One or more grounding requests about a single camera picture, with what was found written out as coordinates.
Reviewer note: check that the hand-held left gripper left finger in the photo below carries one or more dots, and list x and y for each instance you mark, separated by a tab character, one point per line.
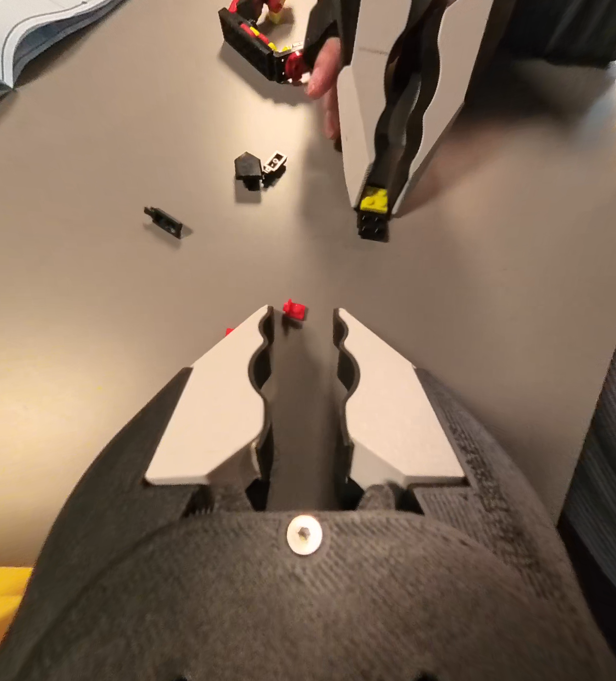
212	425

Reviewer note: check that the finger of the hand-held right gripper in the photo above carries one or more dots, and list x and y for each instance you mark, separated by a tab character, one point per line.
451	80
363	106

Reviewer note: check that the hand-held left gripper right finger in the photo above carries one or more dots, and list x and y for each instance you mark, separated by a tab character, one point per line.
403	431

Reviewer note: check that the red yellow black brick model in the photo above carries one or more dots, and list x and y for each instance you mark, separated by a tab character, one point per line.
254	42

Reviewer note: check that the yellow brick plate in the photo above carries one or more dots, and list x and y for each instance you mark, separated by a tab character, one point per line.
382	199

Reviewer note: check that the black brick block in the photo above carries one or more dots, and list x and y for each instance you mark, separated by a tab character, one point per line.
374	226

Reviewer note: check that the person's right forearm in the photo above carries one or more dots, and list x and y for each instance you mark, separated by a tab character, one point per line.
563	26

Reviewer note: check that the person's right hand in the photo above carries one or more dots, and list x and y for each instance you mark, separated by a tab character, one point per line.
325	69

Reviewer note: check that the small dark clip brick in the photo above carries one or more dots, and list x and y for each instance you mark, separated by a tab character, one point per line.
275	164

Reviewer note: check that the black clip brick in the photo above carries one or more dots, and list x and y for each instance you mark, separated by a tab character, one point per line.
163	222

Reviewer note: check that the open instruction booklet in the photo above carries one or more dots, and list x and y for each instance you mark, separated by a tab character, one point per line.
20	42

